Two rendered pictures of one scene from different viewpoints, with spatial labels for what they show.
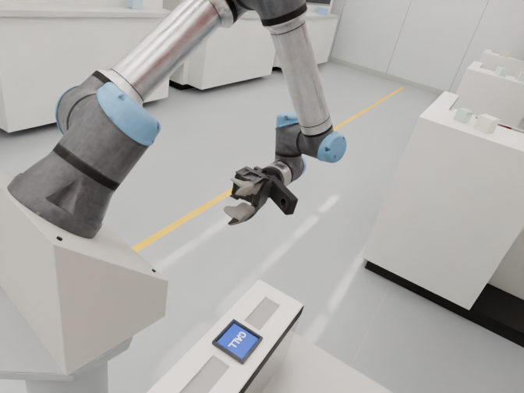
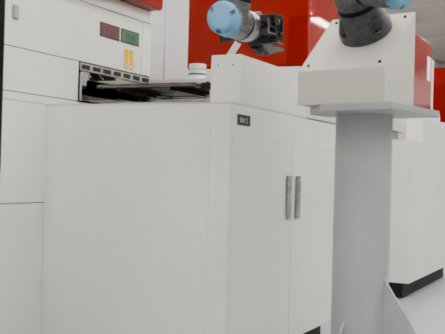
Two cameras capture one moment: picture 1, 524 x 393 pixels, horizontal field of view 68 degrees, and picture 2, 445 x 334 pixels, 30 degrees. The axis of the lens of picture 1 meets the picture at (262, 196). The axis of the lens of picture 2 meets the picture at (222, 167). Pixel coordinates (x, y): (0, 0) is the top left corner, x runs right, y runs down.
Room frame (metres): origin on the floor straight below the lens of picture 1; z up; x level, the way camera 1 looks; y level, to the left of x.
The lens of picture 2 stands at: (2.88, -0.03, 0.62)
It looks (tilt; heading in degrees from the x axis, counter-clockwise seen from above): 0 degrees down; 181
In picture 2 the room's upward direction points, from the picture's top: 1 degrees clockwise
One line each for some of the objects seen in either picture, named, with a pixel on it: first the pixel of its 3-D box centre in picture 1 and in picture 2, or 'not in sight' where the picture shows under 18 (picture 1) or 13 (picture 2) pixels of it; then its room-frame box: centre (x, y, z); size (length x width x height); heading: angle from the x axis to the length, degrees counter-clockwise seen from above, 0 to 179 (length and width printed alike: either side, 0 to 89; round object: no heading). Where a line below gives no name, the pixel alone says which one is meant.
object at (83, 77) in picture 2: not in sight; (117, 92); (-0.01, -0.45, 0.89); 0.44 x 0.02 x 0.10; 155
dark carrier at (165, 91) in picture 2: not in sight; (171, 91); (0.06, -0.26, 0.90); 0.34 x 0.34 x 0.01; 65
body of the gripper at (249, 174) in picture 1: (257, 185); (259, 29); (0.86, 0.02, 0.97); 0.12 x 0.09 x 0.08; 156
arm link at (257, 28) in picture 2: (275, 175); (244, 24); (0.93, -0.02, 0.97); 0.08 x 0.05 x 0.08; 66
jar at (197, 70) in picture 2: not in sight; (197, 75); (-0.47, -0.20, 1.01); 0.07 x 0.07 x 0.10
